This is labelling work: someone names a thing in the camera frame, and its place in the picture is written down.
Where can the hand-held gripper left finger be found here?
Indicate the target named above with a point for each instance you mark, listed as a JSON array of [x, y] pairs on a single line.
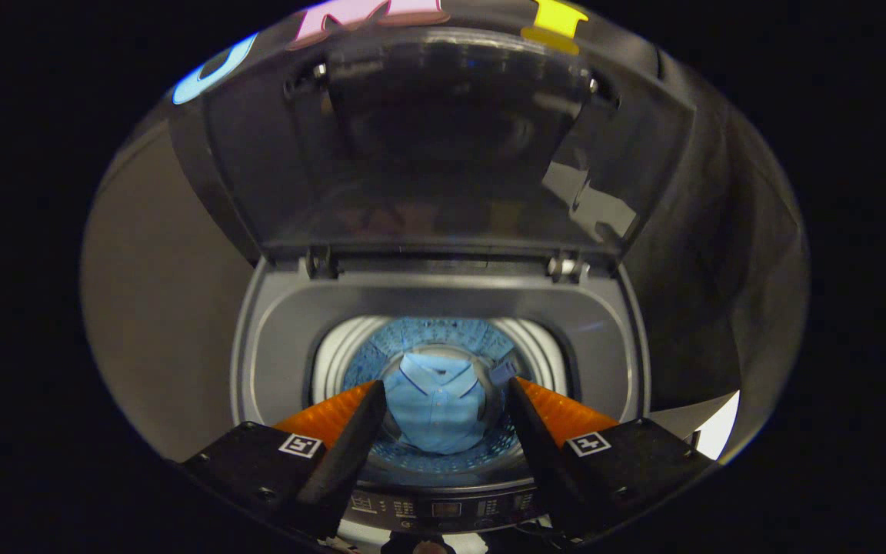
[[347, 454]]

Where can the dark washing machine lid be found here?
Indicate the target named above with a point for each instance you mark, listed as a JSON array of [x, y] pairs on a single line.
[[451, 154]]

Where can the light blue polo shirt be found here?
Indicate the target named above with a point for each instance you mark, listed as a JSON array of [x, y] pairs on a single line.
[[435, 408]]

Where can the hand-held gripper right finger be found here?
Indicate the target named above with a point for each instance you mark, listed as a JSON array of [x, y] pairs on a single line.
[[547, 462]]

